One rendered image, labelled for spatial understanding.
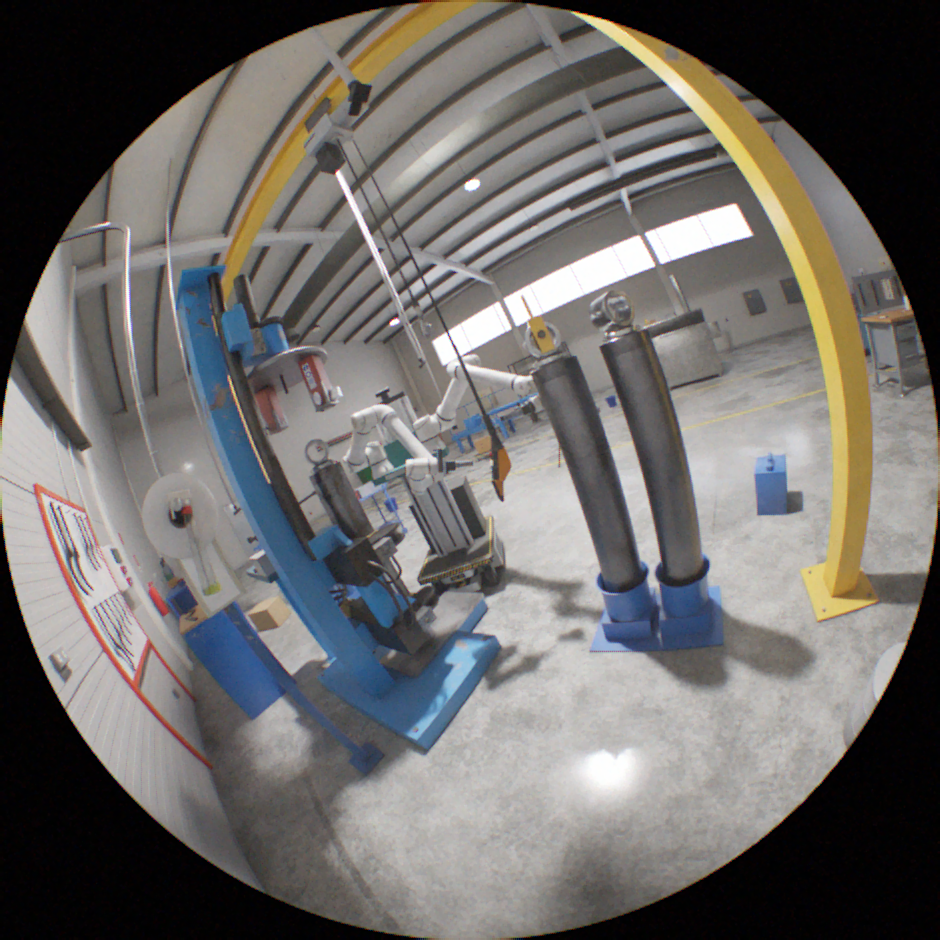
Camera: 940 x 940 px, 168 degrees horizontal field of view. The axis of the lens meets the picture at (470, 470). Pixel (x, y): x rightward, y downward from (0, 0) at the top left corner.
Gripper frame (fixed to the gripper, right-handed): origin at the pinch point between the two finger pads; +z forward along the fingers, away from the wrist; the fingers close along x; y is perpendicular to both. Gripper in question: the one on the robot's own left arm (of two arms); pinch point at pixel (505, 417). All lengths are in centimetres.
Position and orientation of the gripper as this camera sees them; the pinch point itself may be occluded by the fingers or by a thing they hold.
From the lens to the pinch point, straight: 176.1
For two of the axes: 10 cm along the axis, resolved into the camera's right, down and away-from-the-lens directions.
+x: 1.8, 1.1, -9.8
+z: -9.0, 4.2, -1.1
